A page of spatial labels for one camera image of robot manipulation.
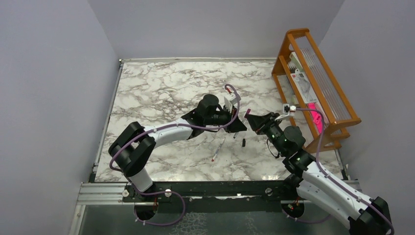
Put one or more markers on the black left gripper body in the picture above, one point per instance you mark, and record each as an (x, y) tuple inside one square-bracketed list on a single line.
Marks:
[(219, 117)]

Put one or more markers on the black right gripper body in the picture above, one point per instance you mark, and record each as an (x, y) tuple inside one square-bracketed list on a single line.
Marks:
[(273, 131)]

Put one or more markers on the magenta pen cap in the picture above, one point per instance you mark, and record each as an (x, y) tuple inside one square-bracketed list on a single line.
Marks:
[(247, 112)]

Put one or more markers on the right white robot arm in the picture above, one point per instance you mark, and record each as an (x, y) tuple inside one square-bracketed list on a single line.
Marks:
[(359, 213)]

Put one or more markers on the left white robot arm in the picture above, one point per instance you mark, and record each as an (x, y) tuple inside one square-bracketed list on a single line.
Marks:
[(134, 146)]

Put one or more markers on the white marker pen red end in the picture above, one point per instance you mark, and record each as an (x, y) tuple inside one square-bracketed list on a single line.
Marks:
[(217, 150)]

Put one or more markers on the orange wooden rack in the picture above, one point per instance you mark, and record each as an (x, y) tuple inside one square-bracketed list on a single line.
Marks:
[(337, 108)]

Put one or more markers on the white packaged item in rack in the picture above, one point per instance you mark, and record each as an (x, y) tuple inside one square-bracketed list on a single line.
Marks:
[(301, 80)]

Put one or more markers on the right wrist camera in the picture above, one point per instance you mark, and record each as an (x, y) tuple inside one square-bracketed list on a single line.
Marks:
[(288, 109)]

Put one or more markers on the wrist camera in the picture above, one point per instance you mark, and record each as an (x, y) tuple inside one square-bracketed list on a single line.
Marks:
[(288, 109), (230, 100)]

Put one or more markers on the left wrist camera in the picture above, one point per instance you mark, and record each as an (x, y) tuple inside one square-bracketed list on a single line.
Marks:
[(230, 100)]

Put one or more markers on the black mounting rail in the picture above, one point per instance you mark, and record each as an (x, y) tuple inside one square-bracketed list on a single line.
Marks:
[(217, 196)]

